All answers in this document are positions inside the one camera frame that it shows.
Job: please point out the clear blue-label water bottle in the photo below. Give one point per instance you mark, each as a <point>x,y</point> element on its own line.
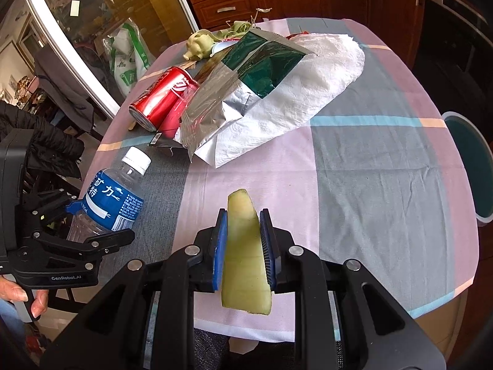
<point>111,196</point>

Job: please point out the green white plastic bag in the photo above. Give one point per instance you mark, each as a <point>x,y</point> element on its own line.
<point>125,61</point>

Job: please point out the black puffer jacket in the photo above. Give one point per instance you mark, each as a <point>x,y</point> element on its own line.
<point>46,142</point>

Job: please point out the pink red cylinder container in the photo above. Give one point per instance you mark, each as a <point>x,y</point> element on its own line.
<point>173,119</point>

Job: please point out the pale green melon rind slice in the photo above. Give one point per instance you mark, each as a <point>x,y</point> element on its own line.
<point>244,246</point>

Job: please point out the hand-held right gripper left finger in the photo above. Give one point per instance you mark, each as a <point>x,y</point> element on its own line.
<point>219,248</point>

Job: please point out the dark mesh chair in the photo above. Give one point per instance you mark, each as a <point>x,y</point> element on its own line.
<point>210,350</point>

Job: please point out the pink grey checked tablecloth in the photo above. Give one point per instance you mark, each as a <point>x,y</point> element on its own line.
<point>366,200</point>

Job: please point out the silver green foil snack bag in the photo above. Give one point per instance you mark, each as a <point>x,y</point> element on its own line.
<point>238,81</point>

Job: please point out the blue denim clothing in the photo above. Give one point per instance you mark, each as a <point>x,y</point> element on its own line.
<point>9,322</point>

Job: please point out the pale green vegetable stub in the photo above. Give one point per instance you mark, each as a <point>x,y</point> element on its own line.
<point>198,46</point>

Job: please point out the white paper towel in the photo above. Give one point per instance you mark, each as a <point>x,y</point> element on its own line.
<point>308,96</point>

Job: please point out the small black wrapper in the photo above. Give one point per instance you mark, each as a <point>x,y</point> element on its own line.
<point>163,143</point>

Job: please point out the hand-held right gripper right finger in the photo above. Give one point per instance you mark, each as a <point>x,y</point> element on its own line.
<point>266,248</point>

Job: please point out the green vegetable peel strips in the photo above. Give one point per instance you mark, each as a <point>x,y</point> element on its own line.
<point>233,31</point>

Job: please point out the white-framed glass door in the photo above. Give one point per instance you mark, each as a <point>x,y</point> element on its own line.
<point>88,15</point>

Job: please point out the black built-in oven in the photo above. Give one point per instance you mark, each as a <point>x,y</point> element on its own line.
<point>458,54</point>

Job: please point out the tall wooden cabinet panel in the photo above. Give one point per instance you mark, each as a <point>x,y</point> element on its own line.
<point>396,11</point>

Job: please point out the person's left hand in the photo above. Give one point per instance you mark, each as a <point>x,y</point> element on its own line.
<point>38,302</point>

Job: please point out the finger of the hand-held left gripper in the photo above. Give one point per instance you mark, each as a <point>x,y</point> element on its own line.
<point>100,241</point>
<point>75,207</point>

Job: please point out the red soda can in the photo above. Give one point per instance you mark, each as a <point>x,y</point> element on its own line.
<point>161,96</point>

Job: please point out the teal white-rimmed trash bin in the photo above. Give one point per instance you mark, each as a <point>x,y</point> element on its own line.
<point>472,162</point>

